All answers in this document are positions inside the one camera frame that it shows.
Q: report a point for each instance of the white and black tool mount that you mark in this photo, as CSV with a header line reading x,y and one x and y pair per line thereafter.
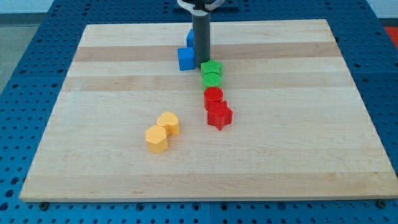
x,y
200,7

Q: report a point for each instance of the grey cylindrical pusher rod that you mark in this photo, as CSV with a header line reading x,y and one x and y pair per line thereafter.
x,y
201,39

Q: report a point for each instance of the blue triangle block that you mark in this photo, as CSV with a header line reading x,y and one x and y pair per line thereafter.
x,y
190,39

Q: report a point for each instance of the blue cube block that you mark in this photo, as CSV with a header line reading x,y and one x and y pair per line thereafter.
x,y
186,58

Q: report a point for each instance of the green star block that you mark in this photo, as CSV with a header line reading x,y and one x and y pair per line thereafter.
x,y
211,66

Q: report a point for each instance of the green cylinder block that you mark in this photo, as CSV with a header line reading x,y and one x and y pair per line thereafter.
x,y
211,80

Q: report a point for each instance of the red cylinder block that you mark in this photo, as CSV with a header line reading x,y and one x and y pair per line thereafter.
x,y
212,95

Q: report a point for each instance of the red star block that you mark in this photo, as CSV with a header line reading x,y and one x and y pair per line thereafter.
x,y
219,114

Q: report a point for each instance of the yellow hexagon block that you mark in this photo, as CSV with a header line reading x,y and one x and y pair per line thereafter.
x,y
156,139

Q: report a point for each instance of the wooden board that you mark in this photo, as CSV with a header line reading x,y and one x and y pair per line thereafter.
x,y
300,129

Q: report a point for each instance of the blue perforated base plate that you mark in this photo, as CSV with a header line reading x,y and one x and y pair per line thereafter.
x,y
29,96

